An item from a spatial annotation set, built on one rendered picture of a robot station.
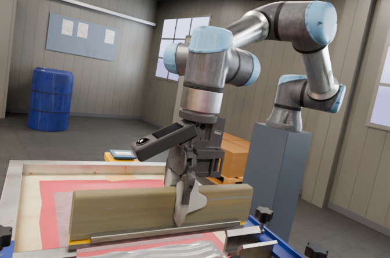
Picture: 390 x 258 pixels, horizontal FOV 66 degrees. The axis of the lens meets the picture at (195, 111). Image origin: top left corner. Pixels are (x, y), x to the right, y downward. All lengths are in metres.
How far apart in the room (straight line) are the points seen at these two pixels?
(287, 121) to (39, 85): 4.73
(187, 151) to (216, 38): 0.20
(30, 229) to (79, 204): 0.29
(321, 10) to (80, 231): 0.77
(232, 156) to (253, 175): 2.49
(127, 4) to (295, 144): 6.63
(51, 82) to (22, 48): 1.59
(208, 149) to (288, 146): 0.74
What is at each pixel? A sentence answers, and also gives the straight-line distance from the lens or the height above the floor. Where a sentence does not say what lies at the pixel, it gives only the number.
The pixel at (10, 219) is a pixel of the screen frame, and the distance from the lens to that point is 0.78.
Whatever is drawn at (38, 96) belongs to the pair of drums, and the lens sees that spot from 5.59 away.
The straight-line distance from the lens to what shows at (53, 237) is 0.78.
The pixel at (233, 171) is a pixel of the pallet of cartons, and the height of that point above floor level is 0.25.
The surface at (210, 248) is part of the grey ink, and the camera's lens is 0.78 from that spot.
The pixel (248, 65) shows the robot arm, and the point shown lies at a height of 1.39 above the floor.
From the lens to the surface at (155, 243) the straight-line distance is 0.77.
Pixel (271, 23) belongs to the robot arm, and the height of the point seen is 1.54.
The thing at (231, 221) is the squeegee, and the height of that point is 1.08.
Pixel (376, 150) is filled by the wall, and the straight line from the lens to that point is 4.06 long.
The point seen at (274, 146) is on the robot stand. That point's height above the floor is 1.13.
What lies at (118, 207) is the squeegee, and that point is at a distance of 0.54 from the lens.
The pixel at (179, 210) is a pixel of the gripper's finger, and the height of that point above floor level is 1.12.
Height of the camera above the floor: 1.36
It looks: 7 degrees down
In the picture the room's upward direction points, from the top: 10 degrees clockwise
